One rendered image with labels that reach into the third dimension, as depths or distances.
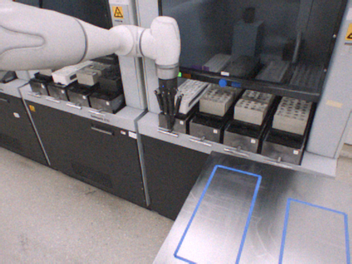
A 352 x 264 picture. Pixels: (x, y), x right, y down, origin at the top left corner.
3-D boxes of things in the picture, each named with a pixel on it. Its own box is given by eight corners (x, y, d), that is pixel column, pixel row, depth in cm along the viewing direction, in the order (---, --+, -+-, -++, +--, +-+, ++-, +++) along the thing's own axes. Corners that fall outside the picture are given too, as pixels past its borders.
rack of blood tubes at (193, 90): (193, 84, 145) (193, 73, 141) (212, 88, 141) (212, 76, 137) (165, 111, 124) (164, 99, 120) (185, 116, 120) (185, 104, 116)
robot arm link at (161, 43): (185, 58, 106) (154, 54, 110) (184, 14, 97) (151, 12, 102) (173, 68, 98) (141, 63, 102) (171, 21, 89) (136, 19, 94)
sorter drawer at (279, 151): (291, 83, 155) (295, 68, 150) (319, 88, 150) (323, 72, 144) (257, 162, 104) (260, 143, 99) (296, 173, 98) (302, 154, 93)
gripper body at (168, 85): (181, 73, 108) (182, 95, 113) (163, 70, 111) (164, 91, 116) (172, 81, 102) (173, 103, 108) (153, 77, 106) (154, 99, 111)
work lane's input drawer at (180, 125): (215, 71, 174) (215, 57, 169) (236, 75, 168) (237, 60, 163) (153, 132, 123) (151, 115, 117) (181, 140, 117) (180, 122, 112)
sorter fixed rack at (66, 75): (91, 65, 174) (89, 55, 170) (104, 67, 170) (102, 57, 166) (54, 83, 153) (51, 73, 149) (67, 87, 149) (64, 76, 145)
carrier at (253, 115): (263, 122, 110) (264, 109, 106) (261, 125, 108) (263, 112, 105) (234, 116, 115) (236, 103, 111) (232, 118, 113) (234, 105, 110)
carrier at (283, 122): (304, 132, 104) (308, 119, 100) (303, 135, 102) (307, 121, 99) (272, 124, 108) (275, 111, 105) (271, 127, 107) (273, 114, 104)
